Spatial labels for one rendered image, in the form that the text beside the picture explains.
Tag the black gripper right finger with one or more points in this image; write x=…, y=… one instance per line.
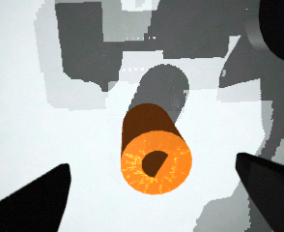
x=263, y=180

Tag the orange knob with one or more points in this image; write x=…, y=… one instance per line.
x=155, y=158

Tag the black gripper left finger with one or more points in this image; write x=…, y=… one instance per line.
x=38, y=206

